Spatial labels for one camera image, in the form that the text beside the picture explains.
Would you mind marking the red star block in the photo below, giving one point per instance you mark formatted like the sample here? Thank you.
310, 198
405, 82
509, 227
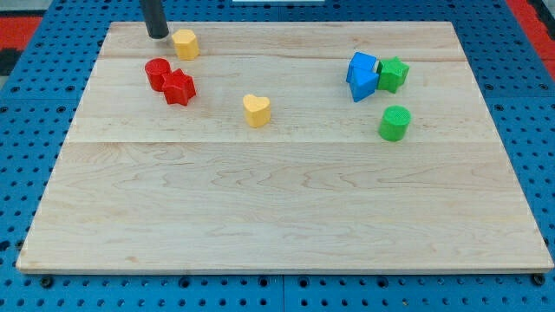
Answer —
178, 87

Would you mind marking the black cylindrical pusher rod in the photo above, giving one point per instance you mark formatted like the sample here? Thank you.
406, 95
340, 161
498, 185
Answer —
154, 18

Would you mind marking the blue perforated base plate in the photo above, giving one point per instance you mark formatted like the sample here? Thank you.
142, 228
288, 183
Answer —
39, 100

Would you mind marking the red cylinder block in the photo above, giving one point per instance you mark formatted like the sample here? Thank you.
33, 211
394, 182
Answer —
155, 69

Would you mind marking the blue triangle block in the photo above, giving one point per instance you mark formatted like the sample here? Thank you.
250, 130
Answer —
362, 83

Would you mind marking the yellow hexagon block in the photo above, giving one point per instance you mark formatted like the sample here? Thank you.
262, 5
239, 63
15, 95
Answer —
185, 44

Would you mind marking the yellow heart block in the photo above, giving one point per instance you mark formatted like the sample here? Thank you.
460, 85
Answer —
257, 110

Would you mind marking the green star block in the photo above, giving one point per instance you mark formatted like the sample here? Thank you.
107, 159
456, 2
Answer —
392, 74

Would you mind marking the light wooden board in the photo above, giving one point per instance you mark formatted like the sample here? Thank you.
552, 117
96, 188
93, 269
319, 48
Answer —
141, 187

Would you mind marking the green cylinder block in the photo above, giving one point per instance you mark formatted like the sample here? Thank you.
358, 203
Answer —
394, 123

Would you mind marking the blue cube block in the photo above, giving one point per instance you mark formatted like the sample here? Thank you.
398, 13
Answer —
360, 60

